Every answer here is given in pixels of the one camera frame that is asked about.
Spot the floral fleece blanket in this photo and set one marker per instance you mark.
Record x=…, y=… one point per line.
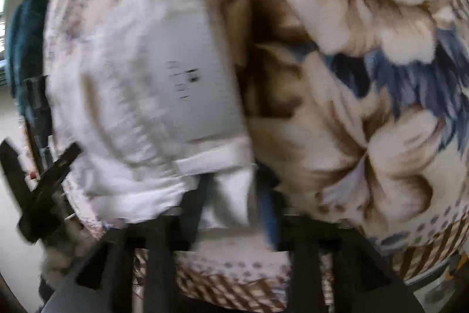
x=348, y=96

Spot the dark teal cloth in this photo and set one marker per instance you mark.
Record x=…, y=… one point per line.
x=29, y=34

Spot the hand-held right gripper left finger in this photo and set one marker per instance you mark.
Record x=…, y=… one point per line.
x=192, y=206

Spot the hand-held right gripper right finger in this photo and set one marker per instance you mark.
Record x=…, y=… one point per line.
x=268, y=210

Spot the white pants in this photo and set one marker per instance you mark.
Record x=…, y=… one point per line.
x=146, y=96

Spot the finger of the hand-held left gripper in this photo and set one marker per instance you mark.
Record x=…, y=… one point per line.
x=51, y=184

